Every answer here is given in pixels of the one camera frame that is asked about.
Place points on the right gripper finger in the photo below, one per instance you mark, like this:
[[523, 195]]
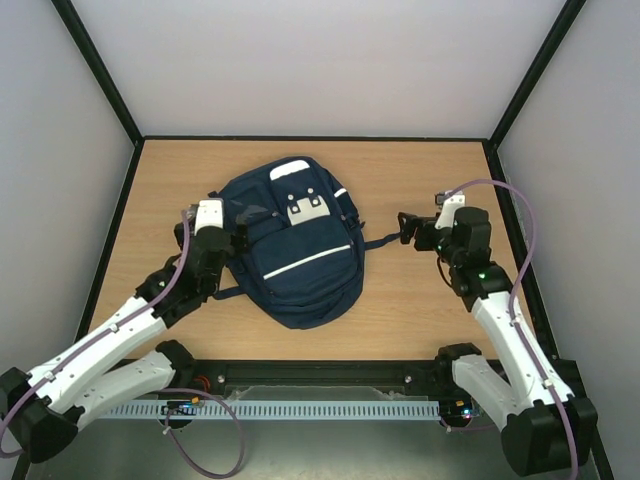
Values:
[[407, 235], [407, 220]]

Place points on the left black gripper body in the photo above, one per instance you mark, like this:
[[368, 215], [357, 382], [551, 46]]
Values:
[[244, 242]]

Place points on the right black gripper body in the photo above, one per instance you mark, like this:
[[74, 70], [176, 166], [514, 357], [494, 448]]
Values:
[[417, 233]]

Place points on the navy blue student backpack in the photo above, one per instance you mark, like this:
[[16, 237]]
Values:
[[303, 255]]

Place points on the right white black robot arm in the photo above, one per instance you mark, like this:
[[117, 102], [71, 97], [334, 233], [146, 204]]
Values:
[[544, 426]]

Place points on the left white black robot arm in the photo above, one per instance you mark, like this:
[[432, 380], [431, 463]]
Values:
[[45, 408]]

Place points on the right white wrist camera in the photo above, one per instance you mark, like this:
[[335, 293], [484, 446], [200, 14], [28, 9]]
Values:
[[448, 203]]

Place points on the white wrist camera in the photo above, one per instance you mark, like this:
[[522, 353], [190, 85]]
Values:
[[448, 203], [209, 213]]

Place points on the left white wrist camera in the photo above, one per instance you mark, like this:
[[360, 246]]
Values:
[[209, 213]]

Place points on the black frame post right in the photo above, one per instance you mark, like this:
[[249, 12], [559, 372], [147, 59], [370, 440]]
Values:
[[546, 52]]

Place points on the black frame post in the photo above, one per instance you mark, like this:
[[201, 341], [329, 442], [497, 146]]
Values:
[[88, 50], [546, 52]]

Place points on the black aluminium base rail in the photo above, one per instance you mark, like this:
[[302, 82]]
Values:
[[408, 377]]

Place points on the light blue slotted cable duct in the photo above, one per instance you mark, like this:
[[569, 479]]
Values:
[[255, 410]]

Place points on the black frame post left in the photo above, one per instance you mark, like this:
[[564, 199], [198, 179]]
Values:
[[88, 50]]

